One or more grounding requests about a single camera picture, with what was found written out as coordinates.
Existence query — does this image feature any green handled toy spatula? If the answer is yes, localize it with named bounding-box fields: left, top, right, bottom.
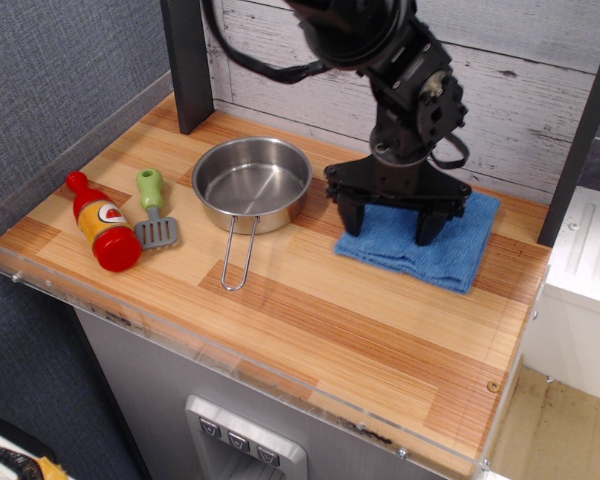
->
left=134, top=169, right=178, bottom=250

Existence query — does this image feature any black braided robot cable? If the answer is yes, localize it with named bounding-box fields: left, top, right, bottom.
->
left=199, top=0, right=331, bottom=85

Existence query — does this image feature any black right support post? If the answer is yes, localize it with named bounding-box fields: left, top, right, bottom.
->
left=537, top=64, right=600, bottom=247

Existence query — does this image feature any white drainboard counter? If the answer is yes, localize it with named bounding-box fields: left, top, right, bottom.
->
left=548, top=187, right=600, bottom=301

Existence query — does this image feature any black left support post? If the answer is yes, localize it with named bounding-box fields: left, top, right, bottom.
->
left=160, top=0, right=215, bottom=135

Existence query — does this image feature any blue cloth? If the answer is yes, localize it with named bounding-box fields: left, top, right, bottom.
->
left=334, top=193, right=500, bottom=294

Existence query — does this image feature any black support post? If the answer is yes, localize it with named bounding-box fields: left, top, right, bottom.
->
left=537, top=64, right=600, bottom=247
left=160, top=0, right=215, bottom=135

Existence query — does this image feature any yellow tape wad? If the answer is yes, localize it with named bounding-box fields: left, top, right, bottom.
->
left=36, top=457, right=70, bottom=480

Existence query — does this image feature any silver dispenser button panel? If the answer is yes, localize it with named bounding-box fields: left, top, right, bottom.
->
left=185, top=395, right=309, bottom=479

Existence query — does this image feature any grey toy kitchen cabinet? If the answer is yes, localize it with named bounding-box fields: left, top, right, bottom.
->
left=77, top=310, right=437, bottom=479

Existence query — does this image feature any stainless steel pot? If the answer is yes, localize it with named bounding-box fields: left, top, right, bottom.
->
left=191, top=137, right=313, bottom=291

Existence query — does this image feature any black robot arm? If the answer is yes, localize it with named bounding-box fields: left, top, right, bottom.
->
left=289, top=1, right=471, bottom=246

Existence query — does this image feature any clear acrylic guard rail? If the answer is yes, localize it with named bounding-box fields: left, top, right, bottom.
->
left=0, top=97, right=549, bottom=479

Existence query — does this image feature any red toy ketchup bottle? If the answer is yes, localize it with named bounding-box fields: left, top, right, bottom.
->
left=65, top=171, right=142, bottom=272

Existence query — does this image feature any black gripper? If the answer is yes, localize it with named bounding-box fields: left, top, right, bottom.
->
left=324, top=134, right=471, bottom=246

